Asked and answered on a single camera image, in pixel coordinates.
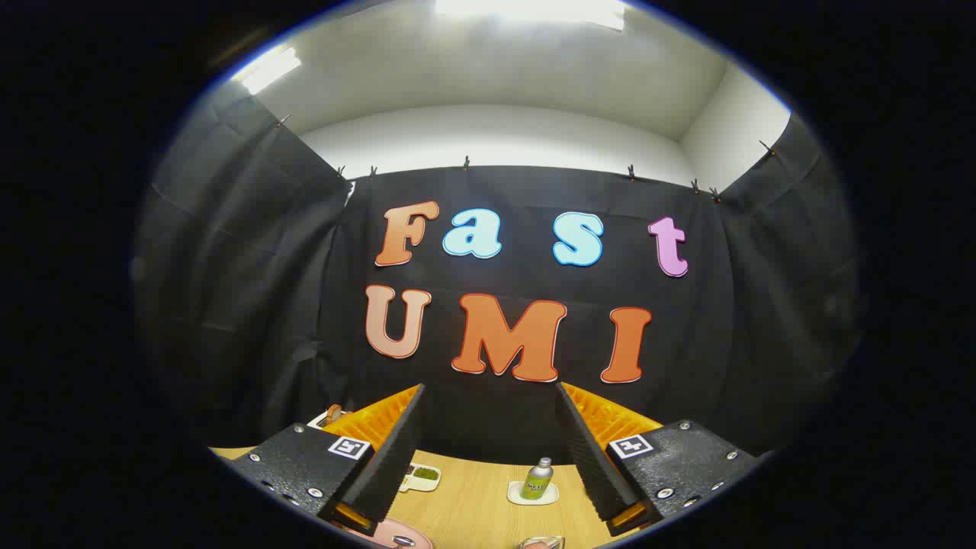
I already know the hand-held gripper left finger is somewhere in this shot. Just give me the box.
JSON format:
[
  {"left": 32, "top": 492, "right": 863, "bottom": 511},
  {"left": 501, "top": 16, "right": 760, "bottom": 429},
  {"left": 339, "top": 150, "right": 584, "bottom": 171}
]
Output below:
[{"left": 229, "top": 384, "right": 426, "bottom": 537}]

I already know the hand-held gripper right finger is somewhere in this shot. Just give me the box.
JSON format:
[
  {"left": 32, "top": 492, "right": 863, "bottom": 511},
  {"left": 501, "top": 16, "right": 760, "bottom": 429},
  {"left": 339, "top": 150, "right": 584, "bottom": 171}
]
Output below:
[{"left": 554, "top": 381, "right": 763, "bottom": 537}]

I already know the white divided dish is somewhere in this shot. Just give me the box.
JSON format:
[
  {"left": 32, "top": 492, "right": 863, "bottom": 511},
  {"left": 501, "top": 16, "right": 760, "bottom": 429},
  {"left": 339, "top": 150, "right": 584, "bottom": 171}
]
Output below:
[{"left": 399, "top": 463, "right": 442, "bottom": 493}]

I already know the silver green soda bottle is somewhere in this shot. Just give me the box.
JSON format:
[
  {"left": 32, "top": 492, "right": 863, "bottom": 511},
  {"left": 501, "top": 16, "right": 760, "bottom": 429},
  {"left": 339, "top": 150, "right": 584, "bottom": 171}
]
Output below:
[{"left": 521, "top": 457, "right": 554, "bottom": 501}]

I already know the white square coaster tray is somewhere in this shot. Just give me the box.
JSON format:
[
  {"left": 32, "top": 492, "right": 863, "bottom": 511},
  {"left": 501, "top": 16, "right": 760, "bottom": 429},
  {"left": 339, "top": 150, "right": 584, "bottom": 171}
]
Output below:
[{"left": 507, "top": 480, "right": 560, "bottom": 506}]

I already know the pink round plate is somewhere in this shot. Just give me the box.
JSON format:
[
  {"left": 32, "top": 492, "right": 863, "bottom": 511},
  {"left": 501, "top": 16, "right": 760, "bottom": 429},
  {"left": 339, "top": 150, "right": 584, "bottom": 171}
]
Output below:
[{"left": 335, "top": 517, "right": 434, "bottom": 549}]

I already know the row of small cloth clips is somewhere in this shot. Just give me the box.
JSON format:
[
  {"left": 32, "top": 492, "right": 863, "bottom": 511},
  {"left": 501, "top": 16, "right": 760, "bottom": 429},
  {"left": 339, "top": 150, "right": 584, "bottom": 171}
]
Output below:
[{"left": 276, "top": 114, "right": 777, "bottom": 204}]

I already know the ceiling light panel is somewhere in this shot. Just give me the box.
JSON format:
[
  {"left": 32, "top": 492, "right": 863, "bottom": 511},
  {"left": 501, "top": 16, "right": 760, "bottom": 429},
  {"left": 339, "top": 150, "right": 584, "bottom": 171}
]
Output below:
[
  {"left": 435, "top": 0, "right": 628, "bottom": 32},
  {"left": 232, "top": 47, "right": 303, "bottom": 96}
]

